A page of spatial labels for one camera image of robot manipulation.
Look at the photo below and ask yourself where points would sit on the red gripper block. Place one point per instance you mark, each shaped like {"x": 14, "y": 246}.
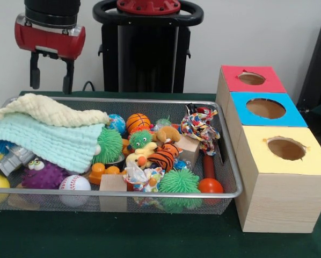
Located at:
{"x": 50, "y": 40}

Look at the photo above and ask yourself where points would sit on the cream knitted cloth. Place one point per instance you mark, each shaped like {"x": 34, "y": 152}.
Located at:
{"x": 48, "y": 112}

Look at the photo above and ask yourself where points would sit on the mint knitted cloth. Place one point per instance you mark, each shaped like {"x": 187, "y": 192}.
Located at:
{"x": 48, "y": 141}

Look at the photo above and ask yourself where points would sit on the brown plush toy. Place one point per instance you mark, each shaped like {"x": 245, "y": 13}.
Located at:
{"x": 168, "y": 134}

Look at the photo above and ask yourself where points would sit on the clear shallow mesh bin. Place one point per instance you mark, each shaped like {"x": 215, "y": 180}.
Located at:
{"x": 225, "y": 161}

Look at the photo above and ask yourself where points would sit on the wooden box with three holes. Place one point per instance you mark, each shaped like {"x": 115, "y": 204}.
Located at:
{"x": 278, "y": 199}

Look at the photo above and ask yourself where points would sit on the small orange basketball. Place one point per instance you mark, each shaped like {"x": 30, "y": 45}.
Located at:
{"x": 138, "y": 122}

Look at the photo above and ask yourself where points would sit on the purple monster toy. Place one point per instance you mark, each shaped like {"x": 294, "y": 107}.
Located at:
{"x": 45, "y": 174}

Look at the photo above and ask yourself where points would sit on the white baseball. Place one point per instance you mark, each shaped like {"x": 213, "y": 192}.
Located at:
{"x": 74, "y": 184}

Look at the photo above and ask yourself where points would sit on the tiger striped toy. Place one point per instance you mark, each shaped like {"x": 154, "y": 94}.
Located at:
{"x": 163, "y": 157}

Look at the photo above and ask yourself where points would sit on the green spiky ball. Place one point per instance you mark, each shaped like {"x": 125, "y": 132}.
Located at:
{"x": 179, "y": 181}

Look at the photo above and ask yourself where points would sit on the dark green tablecloth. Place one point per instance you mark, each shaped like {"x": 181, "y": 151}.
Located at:
{"x": 150, "y": 236}

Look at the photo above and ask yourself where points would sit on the red maraca rattle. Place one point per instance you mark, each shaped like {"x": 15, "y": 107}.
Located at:
{"x": 210, "y": 186}

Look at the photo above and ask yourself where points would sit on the black panel stand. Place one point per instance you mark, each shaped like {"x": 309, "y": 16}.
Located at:
{"x": 319, "y": 70}

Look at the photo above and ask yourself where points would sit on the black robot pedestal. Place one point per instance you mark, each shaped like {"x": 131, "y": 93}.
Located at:
{"x": 144, "y": 59}

